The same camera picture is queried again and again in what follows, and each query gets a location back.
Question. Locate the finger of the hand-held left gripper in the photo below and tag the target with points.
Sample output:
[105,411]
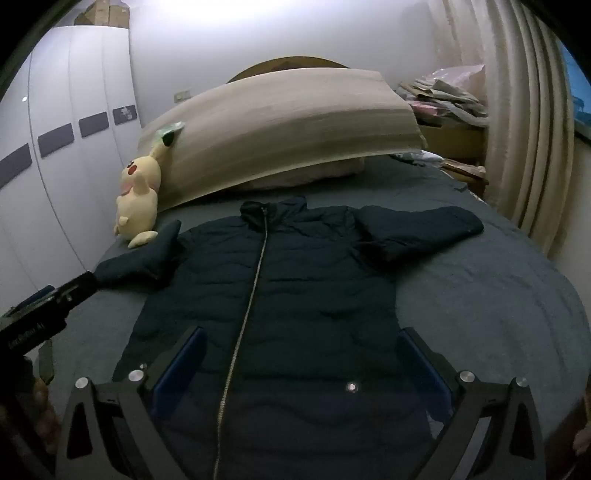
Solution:
[78,288]
[37,295]

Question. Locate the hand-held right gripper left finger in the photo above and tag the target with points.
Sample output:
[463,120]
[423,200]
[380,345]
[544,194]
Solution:
[180,369]

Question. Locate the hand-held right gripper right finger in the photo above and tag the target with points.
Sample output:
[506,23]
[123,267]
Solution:
[422,374]

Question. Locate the dark navy puffer jacket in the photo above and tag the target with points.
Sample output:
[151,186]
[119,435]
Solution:
[300,300]

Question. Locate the pile of folded clothes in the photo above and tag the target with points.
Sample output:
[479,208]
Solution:
[448,99]

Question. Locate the bed with blue sheet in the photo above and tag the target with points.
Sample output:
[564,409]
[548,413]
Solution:
[485,300]

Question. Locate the white wardrobe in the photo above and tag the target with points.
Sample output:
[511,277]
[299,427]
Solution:
[55,194]

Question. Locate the yellow plush toy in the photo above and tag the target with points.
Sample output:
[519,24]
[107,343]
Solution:
[136,194]

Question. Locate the small green cloth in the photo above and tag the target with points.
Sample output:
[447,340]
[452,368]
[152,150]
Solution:
[170,128]

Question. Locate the white crumpled cloth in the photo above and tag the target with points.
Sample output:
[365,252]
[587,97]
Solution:
[418,158]

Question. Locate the pink pillow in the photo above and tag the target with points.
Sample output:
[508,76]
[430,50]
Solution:
[314,173]

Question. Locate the wooden nightstand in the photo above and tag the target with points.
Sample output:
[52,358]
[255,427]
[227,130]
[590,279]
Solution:
[455,141]

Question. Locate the beige curtain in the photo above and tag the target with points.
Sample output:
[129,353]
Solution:
[521,138]

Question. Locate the wooden headboard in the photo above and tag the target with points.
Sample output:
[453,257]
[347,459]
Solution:
[277,62]

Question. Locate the pink plastic bag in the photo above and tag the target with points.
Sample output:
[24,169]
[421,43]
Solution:
[457,74]

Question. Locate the window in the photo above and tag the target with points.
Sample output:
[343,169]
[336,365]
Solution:
[579,101]

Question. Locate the wall socket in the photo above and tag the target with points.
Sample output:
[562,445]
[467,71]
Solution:
[182,96]

